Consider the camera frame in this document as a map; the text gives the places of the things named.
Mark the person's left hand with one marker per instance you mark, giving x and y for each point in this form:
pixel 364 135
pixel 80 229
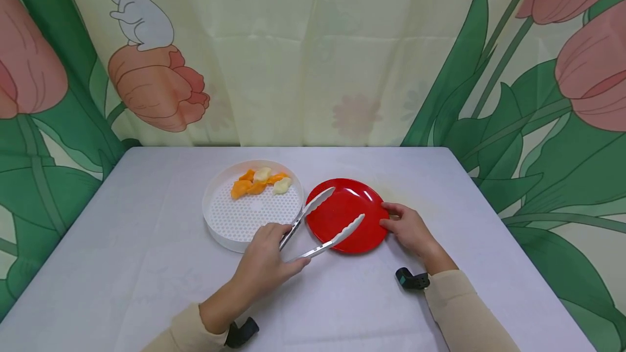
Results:
pixel 261 268

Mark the person's right hand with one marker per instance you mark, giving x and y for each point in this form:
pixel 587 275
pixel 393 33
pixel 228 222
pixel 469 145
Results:
pixel 411 230

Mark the person's right thumb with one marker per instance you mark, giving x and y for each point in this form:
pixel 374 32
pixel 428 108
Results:
pixel 387 226

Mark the person's left index finger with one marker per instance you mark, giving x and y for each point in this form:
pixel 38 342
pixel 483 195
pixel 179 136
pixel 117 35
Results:
pixel 279 229

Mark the person's left thumb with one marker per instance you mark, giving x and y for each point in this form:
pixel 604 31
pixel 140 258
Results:
pixel 295 269

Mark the person's right index finger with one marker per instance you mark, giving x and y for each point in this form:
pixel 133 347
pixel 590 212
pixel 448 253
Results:
pixel 392 209

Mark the red round plate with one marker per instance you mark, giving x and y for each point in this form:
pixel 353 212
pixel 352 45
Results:
pixel 349 232

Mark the white and metal tongs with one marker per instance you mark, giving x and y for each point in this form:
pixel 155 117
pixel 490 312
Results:
pixel 342 233

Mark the person's left forearm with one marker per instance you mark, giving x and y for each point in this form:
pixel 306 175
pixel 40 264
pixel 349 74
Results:
pixel 205 325

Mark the person's right forearm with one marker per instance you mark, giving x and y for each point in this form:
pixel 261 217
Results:
pixel 459 308

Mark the white round perforated tray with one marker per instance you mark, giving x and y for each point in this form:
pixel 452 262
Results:
pixel 239 219

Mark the cream food piece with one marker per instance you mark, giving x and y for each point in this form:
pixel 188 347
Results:
pixel 262 173
pixel 282 185

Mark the orange food piece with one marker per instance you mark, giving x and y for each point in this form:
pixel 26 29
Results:
pixel 239 189
pixel 257 187
pixel 277 177
pixel 247 175

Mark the black wrist band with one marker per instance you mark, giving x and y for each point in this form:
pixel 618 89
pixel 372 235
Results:
pixel 242 333
pixel 411 280

